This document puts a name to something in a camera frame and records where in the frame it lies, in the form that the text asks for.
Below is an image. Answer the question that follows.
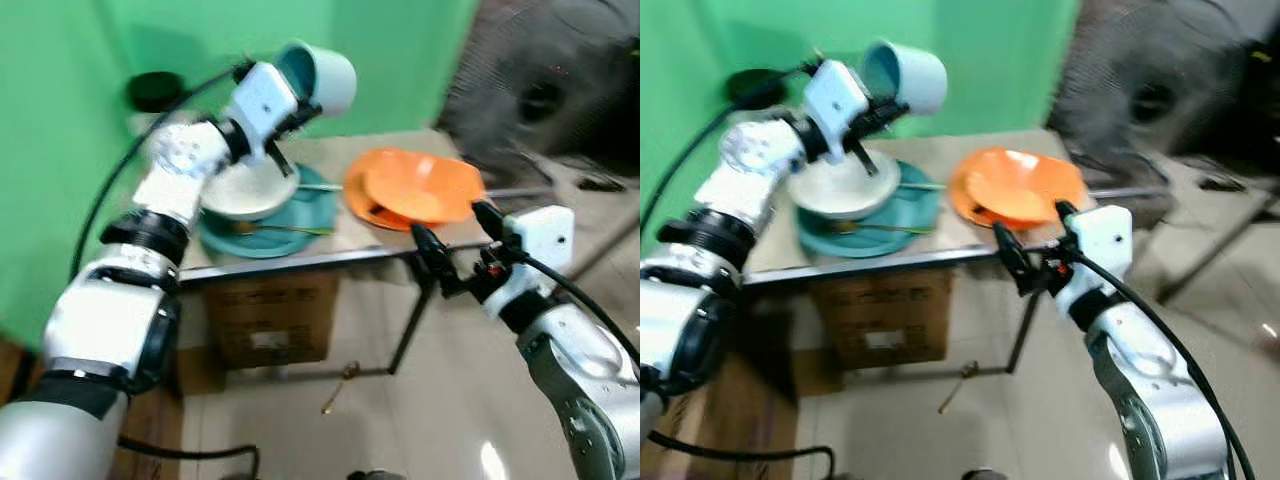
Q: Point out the orange bowl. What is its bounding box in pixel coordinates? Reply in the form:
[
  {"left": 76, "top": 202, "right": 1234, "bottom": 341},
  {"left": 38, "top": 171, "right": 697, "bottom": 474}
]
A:
[
  {"left": 343, "top": 148, "right": 489, "bottom": 233},
  {"left": 948, "top": 148, "right": 1089, "bottom": 232}
]

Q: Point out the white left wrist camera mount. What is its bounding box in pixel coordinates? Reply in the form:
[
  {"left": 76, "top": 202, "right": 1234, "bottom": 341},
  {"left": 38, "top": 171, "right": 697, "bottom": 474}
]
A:
[
  {"left": 803, "top": 59, "right": 872, "bottom": 166},
  {"left": 231, "top": 62, "right": 302, "bottom": 163}
]

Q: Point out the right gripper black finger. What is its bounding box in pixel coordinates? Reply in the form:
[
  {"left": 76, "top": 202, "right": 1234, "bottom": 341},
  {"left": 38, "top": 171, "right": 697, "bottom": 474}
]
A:
[
  {"left": 471, "top": 199, "right": 513, "bottom": 249},
  {"left": 409, "top": 222, "right": 465, "bottom": 298},
  {"left": 992, "top": 221, "right": 1045, "bottom": 298},
  {"left": 1054, "top": 199, "right": 1089, "bottom": 247}
]

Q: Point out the large grey fan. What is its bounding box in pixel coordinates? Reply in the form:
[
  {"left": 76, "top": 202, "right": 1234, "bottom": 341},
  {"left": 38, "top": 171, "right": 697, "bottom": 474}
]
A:
[
  {"left": 1044, "top": 0, "right": 1280, "bottom": 201},
  {"left": 438, "top": 0, "right": 641, "bottom": 181}
]

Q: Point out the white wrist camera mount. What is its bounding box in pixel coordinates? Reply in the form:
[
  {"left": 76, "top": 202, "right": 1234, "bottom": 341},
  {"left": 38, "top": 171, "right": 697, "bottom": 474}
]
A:
[
  {"left": 803, "top": 59, "right": 872, "bottom": 166},
  {"left": 231, "top": 62, "right": 302, "bottom": 163},
  {"left": 1066, "top": 204, "right": 1135, "bottom": 278},
  {"left": 503, "top": 206, "right": 577, "bottom": 278}
]

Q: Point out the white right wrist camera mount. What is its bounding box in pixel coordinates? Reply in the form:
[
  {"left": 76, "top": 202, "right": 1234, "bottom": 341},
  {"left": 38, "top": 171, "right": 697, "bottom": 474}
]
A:
[
  {"left": 503, "top": 206, "right": 577, "bottom": 278},
  {"left": 1066, "top": 204, "right": 1135, "bottom": 278}
]

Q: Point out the black round object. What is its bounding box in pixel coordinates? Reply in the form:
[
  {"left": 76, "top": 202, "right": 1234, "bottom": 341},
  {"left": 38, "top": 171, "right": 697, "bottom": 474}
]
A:
[
  {"left": 726, "top": 67, "right": 788, "bottom": 110},
  {"left": 127, "top": 71, "right": 187, "bottom": 114}
]

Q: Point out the gold metal spoon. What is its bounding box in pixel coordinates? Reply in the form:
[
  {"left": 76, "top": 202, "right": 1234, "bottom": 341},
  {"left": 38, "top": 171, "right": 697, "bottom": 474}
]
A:
[
  {"left": 320, "top": 361, "right": 362, "bottom": 416},
  {"left": 838, "top": 221, "right": 937, "bottom": 238},
  {"left": 236, "top": 223, "right": 337, "bottom": 239},
  {"left": 937, "top": 361, "right": 982, "bottom": 416}
]

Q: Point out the brown cardboard box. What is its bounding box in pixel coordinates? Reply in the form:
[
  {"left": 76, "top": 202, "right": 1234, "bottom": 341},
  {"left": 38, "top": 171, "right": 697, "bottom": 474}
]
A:
[
  {"left": 204, "top": 272, "right": 342, "bottom": 370},
  {"left": 808, "top": 268, "right": 953, "bottom": 370}
]

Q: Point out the black metal table leg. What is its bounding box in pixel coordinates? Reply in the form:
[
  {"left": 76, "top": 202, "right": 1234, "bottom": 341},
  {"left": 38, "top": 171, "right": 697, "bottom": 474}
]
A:
[
  {"left": 340, "top": 252, "right": 443, "bottom": 377},
  {"left": 962, "top": 262, "right": 1047, "bottom": 377}
]

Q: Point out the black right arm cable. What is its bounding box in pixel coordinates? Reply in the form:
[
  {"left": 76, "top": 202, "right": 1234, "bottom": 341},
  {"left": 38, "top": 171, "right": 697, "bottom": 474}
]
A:
[
  {"left": 518, "top": 254, "right": 641, "bottom": 366},
  {"left": 1074, "top": 254, "right": 1257, "bottom": 480}
]

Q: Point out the teal plate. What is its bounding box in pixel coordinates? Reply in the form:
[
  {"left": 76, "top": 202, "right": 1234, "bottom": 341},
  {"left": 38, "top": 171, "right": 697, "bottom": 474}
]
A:
[
  {"left": 795, "top": 162, "right": 942, "bottom": 260},
  {"left": 198, "top": 188, "right": 340, "bottom": 260}
]

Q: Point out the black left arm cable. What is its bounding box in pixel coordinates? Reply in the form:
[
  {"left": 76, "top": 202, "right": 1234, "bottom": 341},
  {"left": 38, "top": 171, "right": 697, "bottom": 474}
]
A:
[
  {"left": 68, "top": 62, "right": 253, "bottom": 283},
  {"left": 640, "top": 60, "right": 823, "bottom": 236}
]

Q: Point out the white bowl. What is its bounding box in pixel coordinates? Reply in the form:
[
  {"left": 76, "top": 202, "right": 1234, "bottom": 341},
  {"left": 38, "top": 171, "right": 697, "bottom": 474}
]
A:
[
  {"left": 200, "top": 158, "right": 302, "bottom": 222},
  {"left": 787, "top": 150, "right": 902, "bottom": 222}
]

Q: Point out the pale teal cup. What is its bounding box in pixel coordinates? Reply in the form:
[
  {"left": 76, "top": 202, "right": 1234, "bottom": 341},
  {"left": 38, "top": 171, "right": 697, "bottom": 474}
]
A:
[
  {"left": 861, "top": 40, "right": 949, "bottom": 117},
  {"left": 274, "top": 40, "right": 358, "bottom": 119}
]

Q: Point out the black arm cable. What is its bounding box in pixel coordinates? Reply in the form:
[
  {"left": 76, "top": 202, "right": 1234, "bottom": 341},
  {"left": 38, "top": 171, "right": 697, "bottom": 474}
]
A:
[
  {"left": 640, "top": 60, "right": 823, "bottom": 236},
  {"left": 68, "top": 62, "right": 253, "bottom": 283},
  {"left": 1074, "top": 254, "right": 1257, "bottom": 480},
  {"left": 518, "top": 254, "right": 641, "bottom": 366}
]

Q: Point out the black floor cable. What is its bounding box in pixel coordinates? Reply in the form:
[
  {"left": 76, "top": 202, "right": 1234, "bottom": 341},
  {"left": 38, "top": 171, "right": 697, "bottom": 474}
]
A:
[
  {"left": 648, "top": 429, "right": 837, "bottom": 480},
  {"left": 118, "top": 434, "right": 262, "bottom": 480}
]

